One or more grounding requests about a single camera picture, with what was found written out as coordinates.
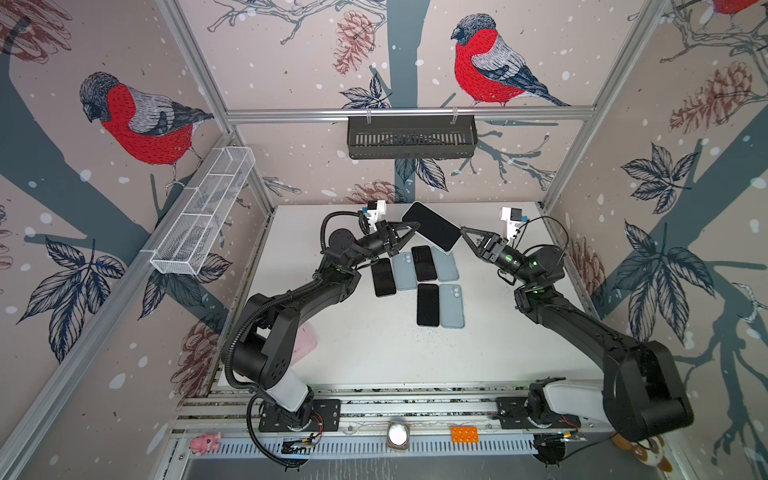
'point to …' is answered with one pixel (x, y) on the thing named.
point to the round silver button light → (398, 436)
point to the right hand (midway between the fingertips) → (463, 232)
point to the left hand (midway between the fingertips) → (424, 226)
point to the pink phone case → (306, 342)
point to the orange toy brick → (464, 434)
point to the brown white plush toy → (648, 451)
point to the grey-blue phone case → (446, 265)
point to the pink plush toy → (204, 444)
